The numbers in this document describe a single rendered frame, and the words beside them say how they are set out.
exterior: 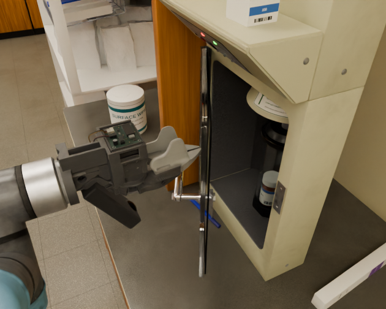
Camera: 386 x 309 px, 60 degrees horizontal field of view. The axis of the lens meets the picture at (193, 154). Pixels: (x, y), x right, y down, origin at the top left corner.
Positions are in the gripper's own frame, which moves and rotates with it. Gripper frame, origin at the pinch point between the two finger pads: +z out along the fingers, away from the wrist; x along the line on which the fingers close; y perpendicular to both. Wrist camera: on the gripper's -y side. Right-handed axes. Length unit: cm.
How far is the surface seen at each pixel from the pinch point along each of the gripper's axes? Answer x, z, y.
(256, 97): 7.3, 16.9, 2.8
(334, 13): -7.6, 15.6, 22.0
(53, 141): 216, -25, -131
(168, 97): 29.5, 7.4, -5.8
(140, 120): 61, 9, -31
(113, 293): 63, -16, -131
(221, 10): 6.1, 7.6, 20.0
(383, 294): -22, 37, -37
